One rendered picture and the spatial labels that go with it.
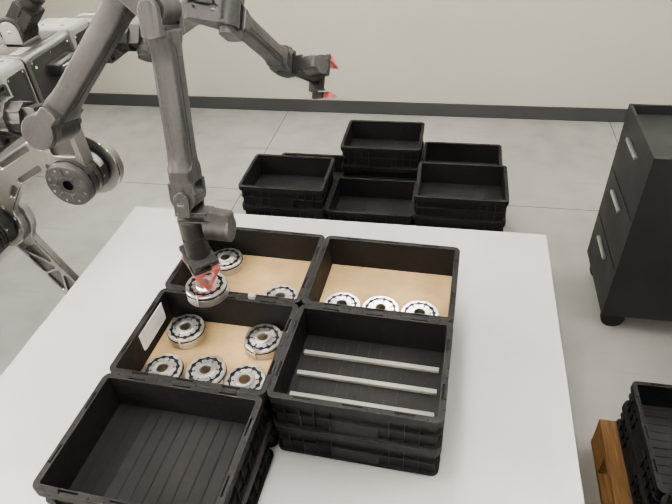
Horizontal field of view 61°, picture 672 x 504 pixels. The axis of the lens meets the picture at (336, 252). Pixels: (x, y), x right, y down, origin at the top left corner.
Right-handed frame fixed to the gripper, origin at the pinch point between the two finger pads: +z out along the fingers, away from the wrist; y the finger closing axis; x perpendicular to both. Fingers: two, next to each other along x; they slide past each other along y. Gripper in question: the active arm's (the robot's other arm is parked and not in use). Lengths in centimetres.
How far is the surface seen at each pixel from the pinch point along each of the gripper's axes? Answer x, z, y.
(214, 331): 0.0, 22.1, 4.0
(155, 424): 23.5, 22.1, -16.1
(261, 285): -19.1, 22.1, 13.4
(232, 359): 0.0, 21.9, -8.2
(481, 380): -57, 34, -43
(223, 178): -76, 108, 211
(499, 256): -98, 34, -8
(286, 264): -29.9, 22.0, 17.6
